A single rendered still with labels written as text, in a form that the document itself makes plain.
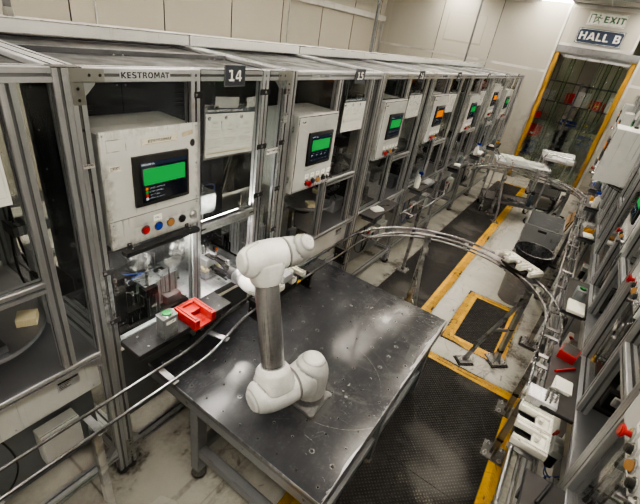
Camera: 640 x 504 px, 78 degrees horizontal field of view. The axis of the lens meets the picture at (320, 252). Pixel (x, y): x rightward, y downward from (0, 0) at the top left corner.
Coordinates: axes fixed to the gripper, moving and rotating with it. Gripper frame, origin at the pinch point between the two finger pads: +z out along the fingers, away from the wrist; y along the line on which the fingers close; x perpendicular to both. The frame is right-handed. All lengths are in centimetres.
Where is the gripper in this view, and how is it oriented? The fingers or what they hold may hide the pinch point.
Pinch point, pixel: (210, 260)
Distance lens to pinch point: 233.1
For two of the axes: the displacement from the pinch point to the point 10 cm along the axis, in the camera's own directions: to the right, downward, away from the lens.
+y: 1.5, -8.6, -4.9
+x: -5.7, 3.4, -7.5
